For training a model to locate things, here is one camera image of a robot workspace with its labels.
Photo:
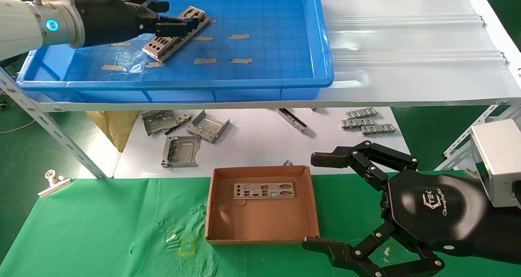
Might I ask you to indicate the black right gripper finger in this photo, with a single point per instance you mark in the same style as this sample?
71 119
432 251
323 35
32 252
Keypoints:
333 159
333 252

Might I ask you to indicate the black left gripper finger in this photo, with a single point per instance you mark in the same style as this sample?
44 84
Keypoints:
156 6
175 27

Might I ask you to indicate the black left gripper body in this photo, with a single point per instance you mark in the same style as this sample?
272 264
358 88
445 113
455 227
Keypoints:
110 20

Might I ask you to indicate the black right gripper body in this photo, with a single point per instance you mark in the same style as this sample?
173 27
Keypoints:
439 212

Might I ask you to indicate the silver metal IO shield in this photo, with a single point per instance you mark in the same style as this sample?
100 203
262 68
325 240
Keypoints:
156 45
183 42

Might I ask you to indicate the shallow brown cardboard box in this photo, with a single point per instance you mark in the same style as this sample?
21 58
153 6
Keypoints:
260 220

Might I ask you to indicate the blue plastic tray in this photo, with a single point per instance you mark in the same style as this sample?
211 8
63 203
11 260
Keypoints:
264 45

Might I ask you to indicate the toothed grey metal strip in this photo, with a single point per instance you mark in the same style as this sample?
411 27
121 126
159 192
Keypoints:
357 123
378 129
360 113

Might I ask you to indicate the perforated grey metal shelf strut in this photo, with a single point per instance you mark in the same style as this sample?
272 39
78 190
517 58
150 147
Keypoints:
40 114
476 126
458 159

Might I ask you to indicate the narrow grey metal strip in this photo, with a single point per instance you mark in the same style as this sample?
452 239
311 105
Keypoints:
292 119

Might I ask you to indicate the white paper sheet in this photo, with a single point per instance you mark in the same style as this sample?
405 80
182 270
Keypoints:
260 142

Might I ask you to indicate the flat silver IO shield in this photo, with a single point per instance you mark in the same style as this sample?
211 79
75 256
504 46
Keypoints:
257 190

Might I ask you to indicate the small grey metal clip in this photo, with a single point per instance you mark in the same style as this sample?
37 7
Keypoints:
184 117

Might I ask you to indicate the stamped grey metal plate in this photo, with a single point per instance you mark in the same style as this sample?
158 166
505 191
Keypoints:
181 150

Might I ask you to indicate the white corrugated shelf board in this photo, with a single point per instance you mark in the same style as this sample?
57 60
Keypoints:
407 45

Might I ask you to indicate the silver binder clip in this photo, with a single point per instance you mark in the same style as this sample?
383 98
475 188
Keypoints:
53 184

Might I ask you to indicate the green cloth mat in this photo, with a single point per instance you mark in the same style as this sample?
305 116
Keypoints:
101 220

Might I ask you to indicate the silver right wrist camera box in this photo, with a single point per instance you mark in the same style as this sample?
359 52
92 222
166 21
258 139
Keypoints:
496 163

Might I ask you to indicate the folded grey metal bracket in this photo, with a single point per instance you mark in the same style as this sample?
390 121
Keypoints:
158 122

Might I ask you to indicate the grey metal tray bracket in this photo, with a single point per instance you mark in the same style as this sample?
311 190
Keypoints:
207 126

